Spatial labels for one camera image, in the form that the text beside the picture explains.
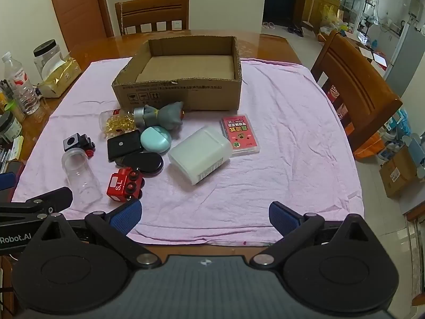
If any wooden chair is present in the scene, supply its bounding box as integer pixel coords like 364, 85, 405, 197
114, 0, 190, 36
310, 30, 403, 153

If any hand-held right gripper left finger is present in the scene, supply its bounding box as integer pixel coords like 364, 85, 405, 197
31, 199, 162, 270

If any brown wooden door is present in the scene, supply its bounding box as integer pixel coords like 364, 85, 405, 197
46, 0, 115, 51

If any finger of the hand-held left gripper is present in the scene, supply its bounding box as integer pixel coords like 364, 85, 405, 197
11, 187, 74, 219
0, 172, 17, 203

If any red box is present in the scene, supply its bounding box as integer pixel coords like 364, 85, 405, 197
326, 84, 350, 125

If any grey toy figure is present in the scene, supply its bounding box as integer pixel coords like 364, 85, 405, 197
143, 101, 185, 131

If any pink card box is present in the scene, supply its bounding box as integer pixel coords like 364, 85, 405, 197
220, 115, 261, 157

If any small jar with black lid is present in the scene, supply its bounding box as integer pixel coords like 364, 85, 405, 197
0, 111, 21, 144

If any grey refrigerator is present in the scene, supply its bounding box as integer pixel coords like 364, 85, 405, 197
385, 23, 425, 99

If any white plastic box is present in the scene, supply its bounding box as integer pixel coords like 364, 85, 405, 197
167, 125, 232, 186

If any closed cardboard box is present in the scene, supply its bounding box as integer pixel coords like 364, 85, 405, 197
379, 145, 419, 200

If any teal round case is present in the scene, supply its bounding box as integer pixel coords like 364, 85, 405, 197
140, 125, 172, 154

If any red toy truck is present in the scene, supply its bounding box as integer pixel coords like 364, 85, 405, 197
106, 168, 146, 203

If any pink cloth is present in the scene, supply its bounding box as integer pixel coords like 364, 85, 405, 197
11, 56, 366, 247

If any bottle of yellow capsules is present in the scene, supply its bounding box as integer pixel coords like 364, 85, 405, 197
100, 107, 146, 137

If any clear water bottle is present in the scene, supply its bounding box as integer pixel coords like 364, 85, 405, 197
1, 52, 41, 115

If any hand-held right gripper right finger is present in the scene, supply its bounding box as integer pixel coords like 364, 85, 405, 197
249, 201, 382, 270

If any black rectangular case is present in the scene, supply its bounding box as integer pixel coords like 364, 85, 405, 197
107, 129, 143, 162

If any black computer mouse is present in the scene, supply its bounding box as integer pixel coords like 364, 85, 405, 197
115, 152, 164, 175

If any clear plastic jar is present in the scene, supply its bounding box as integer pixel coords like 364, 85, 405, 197
61, 148, 103, 203

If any clear jar with black lid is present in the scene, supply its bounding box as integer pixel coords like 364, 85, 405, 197
33, 39, 64, 78

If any white water heater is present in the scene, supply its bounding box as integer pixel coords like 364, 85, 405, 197
408, 0, 424, 24

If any yellow plastic bag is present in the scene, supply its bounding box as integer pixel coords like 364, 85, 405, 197
318, 4, 342, 29

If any wooden cabinet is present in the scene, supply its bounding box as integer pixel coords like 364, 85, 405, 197
297, 0, 343, 30

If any cardboard box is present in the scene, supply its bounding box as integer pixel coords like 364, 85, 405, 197
379, 145, 419, 200
111, 35, 244, 112

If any orange bag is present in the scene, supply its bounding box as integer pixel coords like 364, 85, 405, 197
352, 132, 383, 160

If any black toy car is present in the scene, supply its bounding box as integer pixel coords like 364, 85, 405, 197
63, 133, 96, 158

